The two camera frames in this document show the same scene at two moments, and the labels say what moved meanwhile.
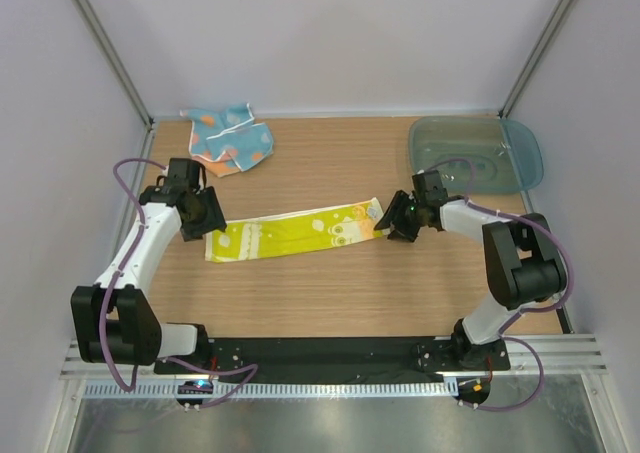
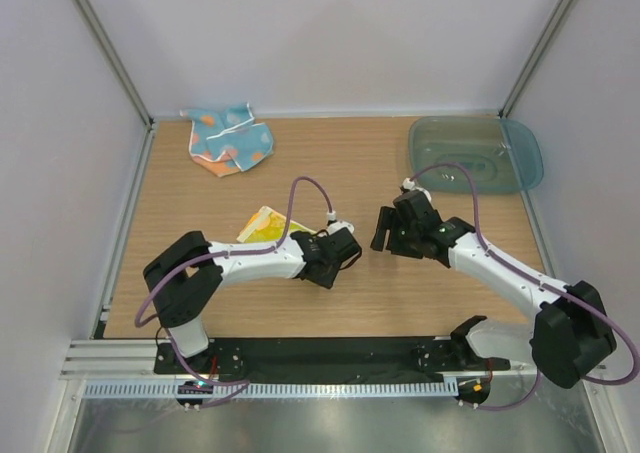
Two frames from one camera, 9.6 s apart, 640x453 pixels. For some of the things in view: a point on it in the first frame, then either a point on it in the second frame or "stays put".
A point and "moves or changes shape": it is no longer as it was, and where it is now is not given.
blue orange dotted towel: (230, 140) stays put
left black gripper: (213, 220) to (327, 280)
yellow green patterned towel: (295, 229) moves or changes shape
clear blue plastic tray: (477, 154) stays put
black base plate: (328, 356) stays put
